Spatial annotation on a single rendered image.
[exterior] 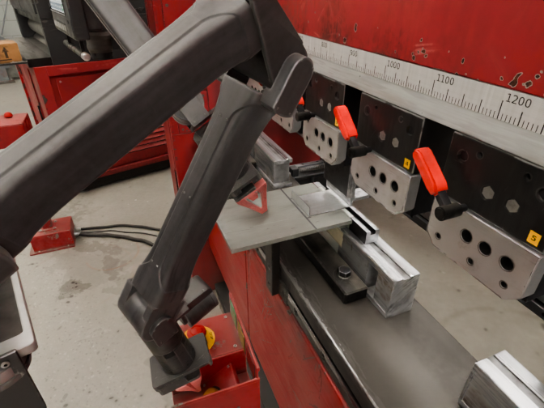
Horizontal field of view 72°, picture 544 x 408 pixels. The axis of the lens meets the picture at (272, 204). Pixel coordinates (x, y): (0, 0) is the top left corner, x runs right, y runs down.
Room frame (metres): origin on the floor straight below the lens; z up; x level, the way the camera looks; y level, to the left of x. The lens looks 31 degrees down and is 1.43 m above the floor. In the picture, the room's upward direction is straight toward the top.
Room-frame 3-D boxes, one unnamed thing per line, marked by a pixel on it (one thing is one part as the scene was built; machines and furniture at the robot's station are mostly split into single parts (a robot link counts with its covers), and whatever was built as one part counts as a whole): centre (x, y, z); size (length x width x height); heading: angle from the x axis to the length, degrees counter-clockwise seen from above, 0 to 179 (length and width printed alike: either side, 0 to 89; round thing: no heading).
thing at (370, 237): (0.70, -0.16, 0.99); 0.20 x 0.03 x 0.03; 22
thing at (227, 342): (0.48, 0.13, 0.75); 0.20 x 0.16 x 0.18; 20
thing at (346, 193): (0.73, -0.15, 1.06); 0.10 x 0.02 x 0.10; 22
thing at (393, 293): (0.68, -0.17, 0.92); 0.39 x 0.06 x 0.10; 22
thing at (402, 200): (0.57, -0.21, 1.19); 0.15 x 0.09 x 0.17; 22
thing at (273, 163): (1.24, 0.06, 0.92); 0.50 x 0.06 x 0.10; 22
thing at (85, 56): (1.68, 0.83, 1.20); 0.45 x 0.03 x 0.08; 34
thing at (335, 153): (0.76, -0.14, 1.19); 0.15 x 0.09 x 0.17; 22
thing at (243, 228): (0.68, -0.01, 1.00); 0.26 x 0.18 x 0.01; 112
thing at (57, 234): (1.89, 1.38, 0.41); 0.25 x 0.20 x 0.83; 112
